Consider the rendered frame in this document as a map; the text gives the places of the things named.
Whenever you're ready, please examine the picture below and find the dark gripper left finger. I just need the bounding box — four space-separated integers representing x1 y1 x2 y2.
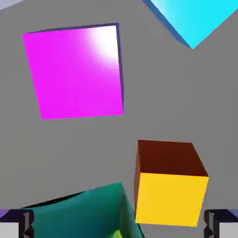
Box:
0 209 35 238

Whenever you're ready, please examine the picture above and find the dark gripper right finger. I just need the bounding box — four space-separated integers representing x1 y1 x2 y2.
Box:
204 209 238 238

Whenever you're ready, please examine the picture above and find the small yellow cube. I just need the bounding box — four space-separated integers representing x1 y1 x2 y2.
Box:
133 139 210 228

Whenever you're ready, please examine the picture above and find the small green cube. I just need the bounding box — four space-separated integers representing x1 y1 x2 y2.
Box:
20 182 145 238

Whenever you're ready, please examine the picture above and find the large magenta box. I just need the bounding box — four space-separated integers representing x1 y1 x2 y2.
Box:
22 22 125 120

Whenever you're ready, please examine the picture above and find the large cyan box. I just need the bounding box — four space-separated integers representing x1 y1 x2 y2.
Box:
142 0 238 50

